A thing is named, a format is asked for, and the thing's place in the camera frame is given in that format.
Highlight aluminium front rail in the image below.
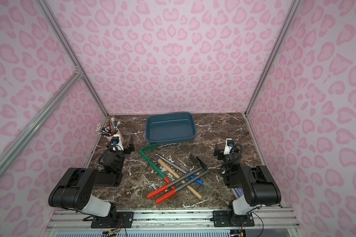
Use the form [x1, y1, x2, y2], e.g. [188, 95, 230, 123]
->
[43, 206, 303, 237]

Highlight pens bundle in cup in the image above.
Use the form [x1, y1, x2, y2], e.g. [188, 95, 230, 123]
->
[96, 116, 121, 137]

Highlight left aluminium frame strut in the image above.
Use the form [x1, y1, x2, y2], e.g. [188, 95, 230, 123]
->
[0, 70, 82, 179]

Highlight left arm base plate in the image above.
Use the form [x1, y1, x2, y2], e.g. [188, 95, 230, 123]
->
[91, 211, 134, 229]

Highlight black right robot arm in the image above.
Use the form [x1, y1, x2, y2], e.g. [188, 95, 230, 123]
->
[214, 138, 281, 216]

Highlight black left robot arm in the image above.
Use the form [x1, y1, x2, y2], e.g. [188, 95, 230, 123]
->
[48, 134, 134, 219]

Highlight blue handled metal tool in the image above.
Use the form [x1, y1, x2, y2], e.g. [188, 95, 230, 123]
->
[155, 153, 203, 185]

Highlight blue printed booklet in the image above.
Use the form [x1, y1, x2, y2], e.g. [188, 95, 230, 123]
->
[231, 188, 244, 199]

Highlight green handled garden tool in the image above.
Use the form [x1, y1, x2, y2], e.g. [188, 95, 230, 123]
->
[138, 144, 171, 184]

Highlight teal plastic storage box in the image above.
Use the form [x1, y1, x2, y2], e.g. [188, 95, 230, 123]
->
[145, 112, 196, 145]

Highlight pink pen cup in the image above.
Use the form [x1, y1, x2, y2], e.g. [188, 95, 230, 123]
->
[107, 130, 124, 148]

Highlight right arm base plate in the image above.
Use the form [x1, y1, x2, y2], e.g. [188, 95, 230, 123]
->
[210, 210, 255, 227]

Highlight wooden handled tool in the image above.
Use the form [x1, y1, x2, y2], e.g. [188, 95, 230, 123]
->
[153, 156, 203, 199]

